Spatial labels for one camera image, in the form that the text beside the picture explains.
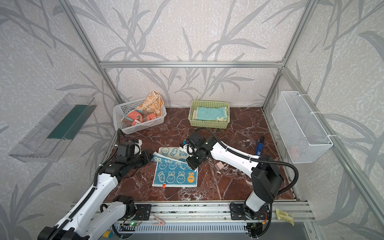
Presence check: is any yellow and teal towel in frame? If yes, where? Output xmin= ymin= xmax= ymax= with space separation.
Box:
xmin=192 ymin=107 xmax=228 ymax=122

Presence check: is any teal patterned towel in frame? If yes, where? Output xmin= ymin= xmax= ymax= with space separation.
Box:
xmin=152 ymin=147 xmax=198 ymax=188

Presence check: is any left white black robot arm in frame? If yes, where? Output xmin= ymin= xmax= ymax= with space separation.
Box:
xmin=38 ymin=139 xmax=153 ymax=240

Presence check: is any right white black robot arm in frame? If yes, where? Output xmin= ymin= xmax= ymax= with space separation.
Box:
xmin=180 ymin=127 xmax=299 ymax=220

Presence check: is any green plastic basket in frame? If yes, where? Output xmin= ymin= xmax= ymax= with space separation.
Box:
xmin=188 ymin=100 xmax=230 ymax=129

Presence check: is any red patterned towel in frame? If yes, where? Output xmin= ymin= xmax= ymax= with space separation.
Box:
xmin=121 ymin=110 xmax=157 ymax=127

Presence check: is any white plastic laundry basket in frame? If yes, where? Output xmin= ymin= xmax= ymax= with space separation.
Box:
xmin=113 ymin=97 xmax=167 ymax=135

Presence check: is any orange patterned towel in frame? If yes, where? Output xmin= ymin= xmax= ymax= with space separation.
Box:
xmin=136 ymin=91 xmax=164 ymax=117

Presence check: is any green circuit board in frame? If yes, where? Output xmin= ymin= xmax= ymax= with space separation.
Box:
xmin=121 ymin=222 xmax=142 ymax=228

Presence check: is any pink clothespin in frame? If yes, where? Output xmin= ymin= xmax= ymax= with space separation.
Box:
xmin=152 ymin=215 xmax=166 ymax=226

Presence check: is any yellow plastic scoop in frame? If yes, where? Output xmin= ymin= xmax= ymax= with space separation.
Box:
xmin=102 ymin=231 xmax=113 ymax=239

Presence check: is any yellow paper tag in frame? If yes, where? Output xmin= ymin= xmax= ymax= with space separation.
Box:
xmin=276 ymin=209 xmax=295 ymax=226

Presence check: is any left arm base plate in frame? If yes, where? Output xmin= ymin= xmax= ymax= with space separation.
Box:
xmin=130 ymin=204 xmax=152 ymax=221

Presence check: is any aluminium front rail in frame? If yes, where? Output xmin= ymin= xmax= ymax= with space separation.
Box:
xmin=98 ymin=201 xmax=316 ymax=224

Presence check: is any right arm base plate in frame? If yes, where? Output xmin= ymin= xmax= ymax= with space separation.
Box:
xmin=229 ymin=203 xmax=270 ymax=221

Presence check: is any clear acrylic wall shelf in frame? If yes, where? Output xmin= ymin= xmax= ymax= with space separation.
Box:
xmin=9 ymin=94 xmax=97 ymax=163

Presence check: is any white wire mesh basket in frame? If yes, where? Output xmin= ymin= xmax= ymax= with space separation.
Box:
xmin=272 ymin=91 xmax=333 ymax=164

